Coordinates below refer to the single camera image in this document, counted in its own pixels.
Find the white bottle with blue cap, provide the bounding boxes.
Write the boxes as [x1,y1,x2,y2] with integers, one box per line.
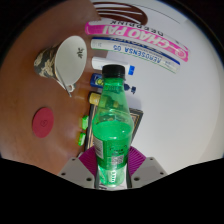
[91,56,136,76]

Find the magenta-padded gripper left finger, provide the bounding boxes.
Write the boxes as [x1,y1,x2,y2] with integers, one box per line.
[57,146,100,190]

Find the framed group photo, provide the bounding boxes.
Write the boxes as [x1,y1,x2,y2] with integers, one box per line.
[84,102,145,152]

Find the white blue-green shuttlecock tube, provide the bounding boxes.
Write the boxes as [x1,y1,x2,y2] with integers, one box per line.
[90,37,182,75]

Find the green plastic drink bottle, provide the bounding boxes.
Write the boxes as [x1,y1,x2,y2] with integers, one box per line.
[91,64,135,188]

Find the dark yellow-labelled pump bottle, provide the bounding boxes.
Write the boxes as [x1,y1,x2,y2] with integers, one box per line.
[87,92,120,110]

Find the flat round red coaster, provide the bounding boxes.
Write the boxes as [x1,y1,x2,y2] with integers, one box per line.
[31,106,55,139]

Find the white patterned mug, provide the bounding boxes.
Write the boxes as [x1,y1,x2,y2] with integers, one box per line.
[33,35,88,98]

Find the pink shuttlecock tube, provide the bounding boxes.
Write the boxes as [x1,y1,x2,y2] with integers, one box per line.
[84,20,190,63]

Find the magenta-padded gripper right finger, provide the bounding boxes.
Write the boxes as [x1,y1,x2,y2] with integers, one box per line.
[125,146,168,189]

